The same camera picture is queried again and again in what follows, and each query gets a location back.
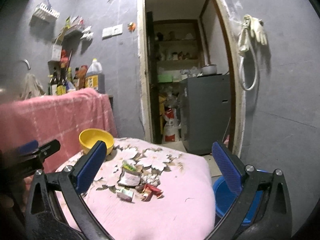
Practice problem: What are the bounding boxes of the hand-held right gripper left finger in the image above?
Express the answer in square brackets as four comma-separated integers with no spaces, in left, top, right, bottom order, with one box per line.
[25,141,113,240]

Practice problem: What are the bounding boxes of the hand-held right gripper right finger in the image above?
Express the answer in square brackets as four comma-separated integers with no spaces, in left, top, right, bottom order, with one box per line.
[207,141,293,240]

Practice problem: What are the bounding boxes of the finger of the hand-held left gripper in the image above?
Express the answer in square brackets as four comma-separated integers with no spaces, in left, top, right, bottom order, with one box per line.
[37,139,61,161]
[14,140,39,156]

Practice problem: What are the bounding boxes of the blue plastic basin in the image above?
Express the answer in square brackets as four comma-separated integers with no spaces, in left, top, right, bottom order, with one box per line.
[212,169,269,227]

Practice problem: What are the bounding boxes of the green snack wrapper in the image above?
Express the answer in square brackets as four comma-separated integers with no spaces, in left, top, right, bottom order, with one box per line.
[122,160,137,172]

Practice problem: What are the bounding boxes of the white paper carton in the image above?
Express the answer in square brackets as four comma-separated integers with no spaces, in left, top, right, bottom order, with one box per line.
[117,171,142,187]

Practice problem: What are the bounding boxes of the small green white packet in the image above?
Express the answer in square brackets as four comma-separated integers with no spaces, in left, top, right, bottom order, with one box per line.
[115,189,135,202]

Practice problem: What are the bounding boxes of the silver foil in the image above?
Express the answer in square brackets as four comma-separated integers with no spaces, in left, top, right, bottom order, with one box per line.
[140,174,160,187]

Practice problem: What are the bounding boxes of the red snack wrapper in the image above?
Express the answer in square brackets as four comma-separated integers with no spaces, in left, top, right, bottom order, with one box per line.
[136,184,163,202]

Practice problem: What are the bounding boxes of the pink checked towel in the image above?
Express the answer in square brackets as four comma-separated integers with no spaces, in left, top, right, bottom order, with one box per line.
[0,88,118,173]

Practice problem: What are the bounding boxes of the yellow bowl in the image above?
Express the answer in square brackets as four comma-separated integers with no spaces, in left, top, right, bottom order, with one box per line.
[79,128,115,156]

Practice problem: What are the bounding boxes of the hanging grey rag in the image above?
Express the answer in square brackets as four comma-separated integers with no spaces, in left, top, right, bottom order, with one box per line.
[20,72,45,99]

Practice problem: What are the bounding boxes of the grey cabinet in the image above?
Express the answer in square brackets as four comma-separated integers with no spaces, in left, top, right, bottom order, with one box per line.
[179,74,231,155]

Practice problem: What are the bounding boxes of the red and white sack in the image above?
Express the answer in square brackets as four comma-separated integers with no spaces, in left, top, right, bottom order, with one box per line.
[162,107,181,142]

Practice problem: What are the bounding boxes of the pink floral blanket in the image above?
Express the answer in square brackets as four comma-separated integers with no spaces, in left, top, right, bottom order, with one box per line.
[54,137,217,240]

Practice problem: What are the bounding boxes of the brown sauce bottle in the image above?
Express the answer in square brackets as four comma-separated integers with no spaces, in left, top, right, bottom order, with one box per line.
[78,65,88,90]

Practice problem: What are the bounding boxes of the large cooking oil bottle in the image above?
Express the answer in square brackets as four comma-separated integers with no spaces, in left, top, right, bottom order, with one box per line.
[85,58,105,93]

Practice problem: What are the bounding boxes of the metal pot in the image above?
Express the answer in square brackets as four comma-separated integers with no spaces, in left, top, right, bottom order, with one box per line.
[201,64,217,76]

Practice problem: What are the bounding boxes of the wooden shelf unit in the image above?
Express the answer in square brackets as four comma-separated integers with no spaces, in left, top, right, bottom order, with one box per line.
[152,20,203,70]

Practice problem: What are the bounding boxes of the white hose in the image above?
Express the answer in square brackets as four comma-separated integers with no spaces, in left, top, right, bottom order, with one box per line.
[239,47,258,91]

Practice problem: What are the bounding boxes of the white door frame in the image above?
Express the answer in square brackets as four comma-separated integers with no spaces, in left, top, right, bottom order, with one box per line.
[137,0,247,155]

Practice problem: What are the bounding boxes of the white wall shelf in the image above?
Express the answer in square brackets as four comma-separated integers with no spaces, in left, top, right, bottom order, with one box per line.
[62,26,94,43]

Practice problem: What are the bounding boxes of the white switch plate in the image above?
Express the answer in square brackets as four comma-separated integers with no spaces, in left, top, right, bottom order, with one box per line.
[102,24,123,39]

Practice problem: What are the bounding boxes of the white wall rack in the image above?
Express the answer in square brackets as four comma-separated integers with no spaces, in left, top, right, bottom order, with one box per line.
[30,2,60,27]

